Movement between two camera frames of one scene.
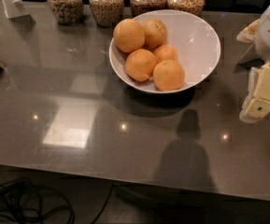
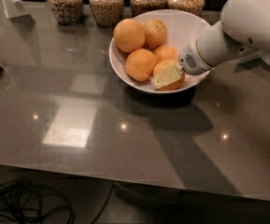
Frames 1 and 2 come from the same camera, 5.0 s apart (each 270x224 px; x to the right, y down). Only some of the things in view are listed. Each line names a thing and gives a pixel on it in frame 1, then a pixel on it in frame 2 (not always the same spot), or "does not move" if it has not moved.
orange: x=128 y=35 does not move
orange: x=168 y=76 does not move
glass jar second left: x=106 y=3 does not move
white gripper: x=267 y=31 → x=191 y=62
